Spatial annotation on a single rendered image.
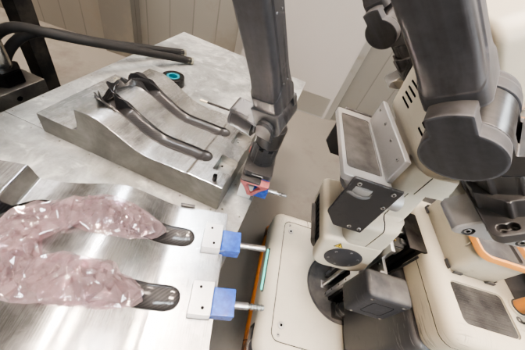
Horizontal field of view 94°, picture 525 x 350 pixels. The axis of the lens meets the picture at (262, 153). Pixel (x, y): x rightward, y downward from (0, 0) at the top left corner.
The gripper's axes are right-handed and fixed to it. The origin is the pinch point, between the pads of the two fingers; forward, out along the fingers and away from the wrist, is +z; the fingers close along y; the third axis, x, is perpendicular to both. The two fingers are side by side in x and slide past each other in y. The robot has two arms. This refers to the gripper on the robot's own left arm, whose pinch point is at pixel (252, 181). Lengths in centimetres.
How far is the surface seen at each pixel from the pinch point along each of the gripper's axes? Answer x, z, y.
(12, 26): -79, -7, -22
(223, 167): -8.3, -1.7, -0.1
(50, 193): -36.9, -2.6, 19.7
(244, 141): -5.6, -2.0, -12.0
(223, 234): -3.4, -2.5, 17.9
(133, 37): -138, 64, -178
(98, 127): -37.6, -6.1, 3.5
